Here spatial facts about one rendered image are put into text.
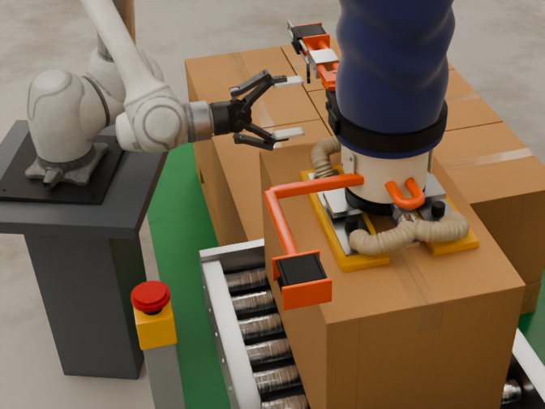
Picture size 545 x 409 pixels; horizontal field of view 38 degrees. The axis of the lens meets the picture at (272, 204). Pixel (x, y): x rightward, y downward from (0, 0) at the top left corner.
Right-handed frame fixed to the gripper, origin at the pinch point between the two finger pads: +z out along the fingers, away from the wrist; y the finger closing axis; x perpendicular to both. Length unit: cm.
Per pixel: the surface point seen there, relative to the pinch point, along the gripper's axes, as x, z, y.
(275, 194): 31.9, -12.8, -0.3
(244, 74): -118, 8, 53
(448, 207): 31.7, 24.5, 10.8
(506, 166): -34, 77, 54
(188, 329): -42, -30, 108
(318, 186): 31.5, -4.0, -0.2
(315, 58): -19.2, 9.6, -1.4
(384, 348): 56, 3, 23
